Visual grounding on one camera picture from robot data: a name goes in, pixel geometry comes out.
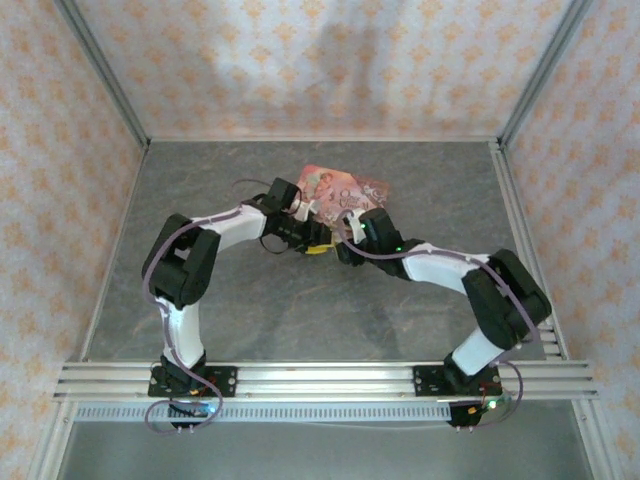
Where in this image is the aluminium frame post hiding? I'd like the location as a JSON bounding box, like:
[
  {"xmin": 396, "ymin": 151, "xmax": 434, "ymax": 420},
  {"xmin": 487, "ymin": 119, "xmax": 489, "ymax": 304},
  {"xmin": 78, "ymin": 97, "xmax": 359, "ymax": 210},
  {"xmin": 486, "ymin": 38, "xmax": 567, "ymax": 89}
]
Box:
[
  {"xmin": 497, "ymin": 0, "xmax": 596, "ymax": 149},
  {"xmin": 55, "ymin": 0, "xmax": 151, "ymax": 149}
]

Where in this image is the aluminium base rail beam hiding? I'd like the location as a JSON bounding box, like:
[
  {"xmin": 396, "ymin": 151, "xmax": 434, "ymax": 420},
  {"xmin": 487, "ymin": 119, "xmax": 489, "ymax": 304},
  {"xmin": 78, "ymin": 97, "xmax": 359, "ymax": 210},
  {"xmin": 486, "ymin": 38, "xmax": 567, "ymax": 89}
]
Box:
[{"xmin": 53, "ymin": 360, "xmax": 599, "ymax": 404}]

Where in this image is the aluminium side rail wide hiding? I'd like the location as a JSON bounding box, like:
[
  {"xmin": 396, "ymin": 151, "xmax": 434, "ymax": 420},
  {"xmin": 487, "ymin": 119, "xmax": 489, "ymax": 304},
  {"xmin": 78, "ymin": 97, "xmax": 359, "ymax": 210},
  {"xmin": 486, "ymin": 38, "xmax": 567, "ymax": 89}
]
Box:
[{"xmin": 489, "ymin": 140, "xmax": 570, "ymax": 362}]

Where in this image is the white slotted cable duct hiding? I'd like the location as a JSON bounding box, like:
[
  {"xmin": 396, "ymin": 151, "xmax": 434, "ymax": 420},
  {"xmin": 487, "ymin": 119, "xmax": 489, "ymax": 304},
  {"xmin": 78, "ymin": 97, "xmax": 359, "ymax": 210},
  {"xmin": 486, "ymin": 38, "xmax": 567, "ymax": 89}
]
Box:
[{"xmin": 74, "ymin": 402, "xmax": 451, "ymax": 424}]

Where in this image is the pink illustrated storybook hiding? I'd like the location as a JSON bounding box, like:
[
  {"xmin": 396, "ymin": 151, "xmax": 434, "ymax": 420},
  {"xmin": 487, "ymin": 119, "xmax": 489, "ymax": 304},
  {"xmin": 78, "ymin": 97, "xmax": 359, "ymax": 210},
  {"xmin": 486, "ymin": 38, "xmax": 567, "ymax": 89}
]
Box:
[{"xmin": 294, "ymin": 163, "xmax": 391, "ymax": 227}]

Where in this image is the aluminium side rail thin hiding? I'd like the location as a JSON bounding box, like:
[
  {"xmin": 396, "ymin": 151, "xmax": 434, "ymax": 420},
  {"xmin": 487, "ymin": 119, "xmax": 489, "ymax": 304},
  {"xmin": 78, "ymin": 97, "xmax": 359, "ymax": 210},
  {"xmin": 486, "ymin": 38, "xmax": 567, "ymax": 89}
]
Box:
[{"xmin": 79, "ymin": 143, "xmax": 150, "ymax": 362}]

